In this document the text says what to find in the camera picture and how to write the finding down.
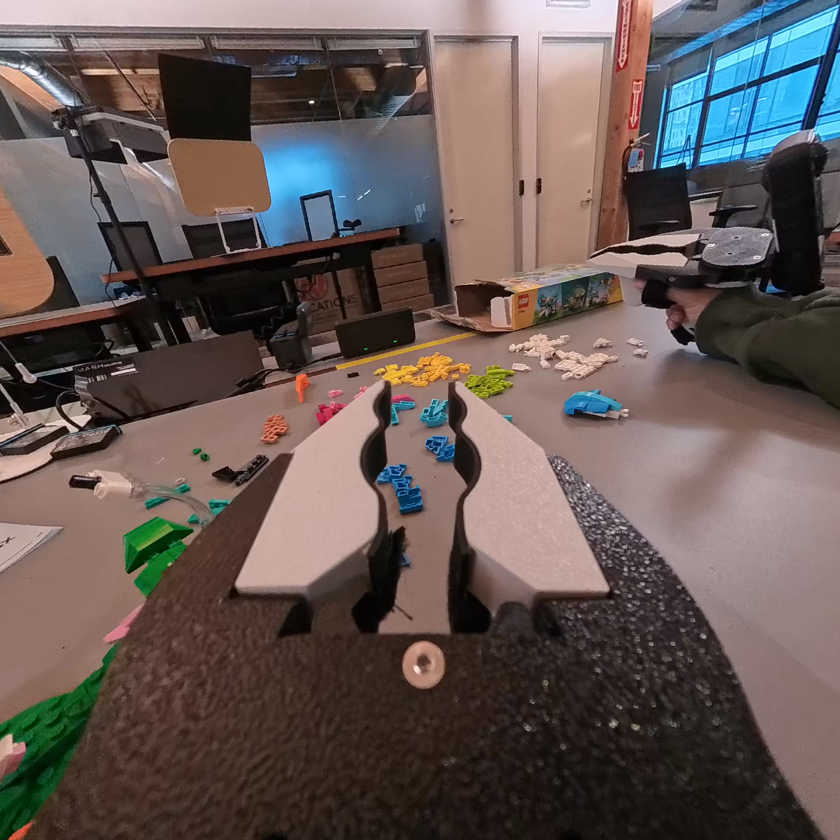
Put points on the cardboard box stack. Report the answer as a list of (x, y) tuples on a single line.
[(400, 275)]

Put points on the person's right forearm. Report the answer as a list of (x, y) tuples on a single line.
[(774, 341)]

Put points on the black charger open lid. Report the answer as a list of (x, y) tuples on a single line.
[(289, 348)]

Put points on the fire extinguisher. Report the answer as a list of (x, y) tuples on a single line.
[(633, 157)]

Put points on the lego bird flower model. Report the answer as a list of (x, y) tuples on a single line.
[(154, 541)]

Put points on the lego set box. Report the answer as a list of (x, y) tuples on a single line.
[(558, 295)]

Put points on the small orange lego piece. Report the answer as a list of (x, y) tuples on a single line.
[(301, 387)]

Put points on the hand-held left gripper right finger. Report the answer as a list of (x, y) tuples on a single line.
[(531, 525)]

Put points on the pile of lime lego pieces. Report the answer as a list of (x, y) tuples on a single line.
[(489, 384)]

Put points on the black light stand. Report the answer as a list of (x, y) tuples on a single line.
[(92, 134)]

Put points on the pile of yellow lego pieces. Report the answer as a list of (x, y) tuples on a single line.
[(426, 367)]

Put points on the black equipment case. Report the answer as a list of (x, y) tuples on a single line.
[(170, 374)]

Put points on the white clear lego stand piece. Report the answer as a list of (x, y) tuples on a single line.
[(118, 487)]

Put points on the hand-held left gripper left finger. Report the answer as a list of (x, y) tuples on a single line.
[(315, 525)]

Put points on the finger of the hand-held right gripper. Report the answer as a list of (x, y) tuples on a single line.
[(630, 261), (669, 240)]

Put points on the red wall sign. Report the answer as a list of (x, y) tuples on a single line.
[(636, 102), (623, 33)]

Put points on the black lego plate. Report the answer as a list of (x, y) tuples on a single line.
[(253, 469), (224, 474)]

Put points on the wooden pillar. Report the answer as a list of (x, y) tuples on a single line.
[(610, 164)]

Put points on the beige door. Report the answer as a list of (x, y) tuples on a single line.
[(476, 164), (574, 131)]

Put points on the long wooden desk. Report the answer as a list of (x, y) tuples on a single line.
[(262, 254)]

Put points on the yellow tape strip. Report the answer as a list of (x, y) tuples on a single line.
[(407, 349)]

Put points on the lego instruction booklet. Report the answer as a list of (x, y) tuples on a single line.
[(26, 541)]

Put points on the printed cardboard box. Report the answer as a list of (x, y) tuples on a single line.
[(341, 302)]

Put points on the person's right hand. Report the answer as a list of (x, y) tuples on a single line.
[(689, 305)]

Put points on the black box device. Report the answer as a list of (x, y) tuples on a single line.
[(374, 334)]

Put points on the blue lego wing assembly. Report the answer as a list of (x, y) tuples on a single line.
[(587, 401)]

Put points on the large window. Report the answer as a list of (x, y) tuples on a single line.
[(741, 85)]

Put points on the pile of coral lego pieces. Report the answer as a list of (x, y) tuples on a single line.
[(274, 428)]

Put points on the black square panel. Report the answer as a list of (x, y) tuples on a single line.
[(203, 98)]

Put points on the wooden book stand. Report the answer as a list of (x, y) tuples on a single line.
[(220, 174), (19, 262)]

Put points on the pile of blue lego pieces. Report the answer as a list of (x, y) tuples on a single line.
[(400, 489)]

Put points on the pile of pink lego pieces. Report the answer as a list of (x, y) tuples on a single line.
[(328, 412)]

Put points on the black office chair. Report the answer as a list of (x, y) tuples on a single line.
[(741, 197), (656, 197)]

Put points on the pile of white lego pieces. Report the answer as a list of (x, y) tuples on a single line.
[(571, 364)]

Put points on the black battery blue edge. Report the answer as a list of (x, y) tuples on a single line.
[(85, 445), (29, 443)]

